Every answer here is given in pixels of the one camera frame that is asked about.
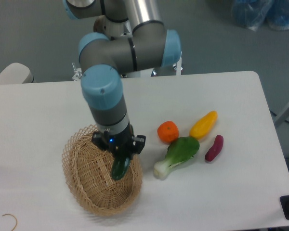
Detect tan rubber band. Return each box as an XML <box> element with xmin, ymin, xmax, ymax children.
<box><xmin>1</xmin><ymin>213</ymin><xmax>18</xmax><ymax>231</ymax></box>

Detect orange tangerine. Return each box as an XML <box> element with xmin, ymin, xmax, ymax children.
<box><xmin>157</xmin><ymin>121</ymin><xmax>179</xmax><ymax>144</ymax></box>

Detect dark green cucumber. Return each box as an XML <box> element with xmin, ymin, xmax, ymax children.
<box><xmin>111</xmin><ymin>149</ymin><xmax>130</xmax><ymax>180</ymax></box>

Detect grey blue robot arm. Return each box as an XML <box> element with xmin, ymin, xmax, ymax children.
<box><xmin>63</xmin><ymin>0</ymin><xmax>182</xmax><ymax>159</ymax></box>

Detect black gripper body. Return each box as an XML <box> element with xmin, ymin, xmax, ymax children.
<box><xmin>92</xmin><ymin>125</ymin><xmax>146</xmax><ymax>155</ymax></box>

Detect woven wicker basket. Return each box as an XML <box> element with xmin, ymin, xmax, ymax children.
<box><xmin>62</xmin><ymin>125</ymin><xmax>143</xmax><ymax>216</ymax></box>

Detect yellow pepper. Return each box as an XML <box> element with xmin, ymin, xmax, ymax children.
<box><xmin>189</xmin><ymin>111</ymin><xmax>218</xmax><ymax>140</ymax></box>

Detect purple sweet potato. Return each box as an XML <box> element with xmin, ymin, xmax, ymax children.
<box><xmin>205</xmin><ymin>135</ymin><xmax>224</xmax><ymax>162</ymax></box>

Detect green bok choy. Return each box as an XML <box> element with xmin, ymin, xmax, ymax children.
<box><xmin>153</xmin><ymin>136</ymin><xmax>200</xmax><ymax>180</ymax></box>

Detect beige chair back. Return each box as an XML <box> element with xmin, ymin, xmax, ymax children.
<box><xmin>0</xmin><ymin>63</ymin><xmax>35</xmax><ymax>85</ymax></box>

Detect blue plastic bag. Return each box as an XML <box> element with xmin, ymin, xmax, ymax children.
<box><xmin>231</xmin><ymin>0</ymin><xmax>289</xmax><ymax>31</ymax></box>

